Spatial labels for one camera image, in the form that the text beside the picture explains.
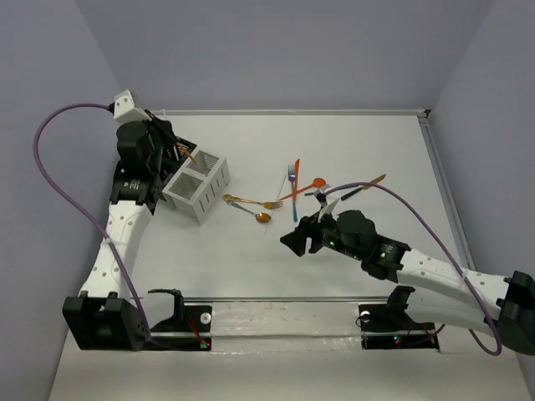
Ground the orange plastic knife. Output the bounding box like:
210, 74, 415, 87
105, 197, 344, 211
293, 159, 301, 204

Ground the iridescent blue purple fork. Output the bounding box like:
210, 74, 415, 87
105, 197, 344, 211
288, 165, 298, 222

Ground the iridescent metal spoon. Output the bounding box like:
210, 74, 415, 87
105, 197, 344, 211
227, 200, 271, 224

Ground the purple cable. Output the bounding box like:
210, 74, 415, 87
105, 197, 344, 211
325, 181, 502, 357
32, 103, 201, 350

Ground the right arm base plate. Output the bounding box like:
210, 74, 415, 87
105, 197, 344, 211
355, 304, 440, 350

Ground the metal rail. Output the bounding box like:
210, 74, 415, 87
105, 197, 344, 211
183, 295, 502, 302
154, 109, 427, 118

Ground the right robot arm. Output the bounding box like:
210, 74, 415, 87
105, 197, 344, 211
280, 211, 534, 355

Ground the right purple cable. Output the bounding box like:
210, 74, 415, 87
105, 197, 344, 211
325, 181, 502, 357

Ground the orange plastic spoon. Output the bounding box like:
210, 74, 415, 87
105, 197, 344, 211
279, 177, 327, 201

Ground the black utensil container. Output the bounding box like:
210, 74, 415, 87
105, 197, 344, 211
160, 137, 197, 186

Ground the gold ornate fork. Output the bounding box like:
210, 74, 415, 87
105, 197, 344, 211
222, 194, 283, 210

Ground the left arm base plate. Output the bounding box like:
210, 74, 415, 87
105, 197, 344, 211
142, 304, 212, 352

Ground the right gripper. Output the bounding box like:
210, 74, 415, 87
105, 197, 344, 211
279, 204, 364, 261

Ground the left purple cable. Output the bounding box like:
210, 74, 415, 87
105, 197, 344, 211
32, 103, 201, 350

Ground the metal rail front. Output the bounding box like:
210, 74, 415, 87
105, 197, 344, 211
183, 295, 502, 302

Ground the orange chopstick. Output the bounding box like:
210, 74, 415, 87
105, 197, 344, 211
176, 142, 198, 164

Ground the gold knife black handle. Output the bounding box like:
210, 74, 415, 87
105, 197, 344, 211
341, 174, 386, 201

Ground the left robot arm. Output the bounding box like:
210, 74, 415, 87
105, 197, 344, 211
62, 117, 177, 351

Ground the metal rail back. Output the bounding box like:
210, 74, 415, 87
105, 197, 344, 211
154, 109, 427, 118

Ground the white utensil container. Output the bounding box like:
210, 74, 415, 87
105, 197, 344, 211
162, 148, 231, 224

